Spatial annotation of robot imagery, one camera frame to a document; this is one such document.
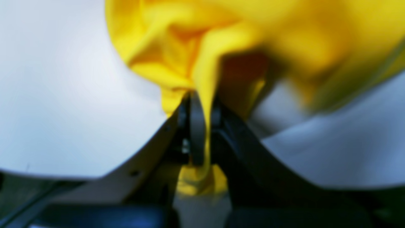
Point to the orange yellow t-shirt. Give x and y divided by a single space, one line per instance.
342 59

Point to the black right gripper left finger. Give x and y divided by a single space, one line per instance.
137 194

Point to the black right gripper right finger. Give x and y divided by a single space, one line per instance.
265 193

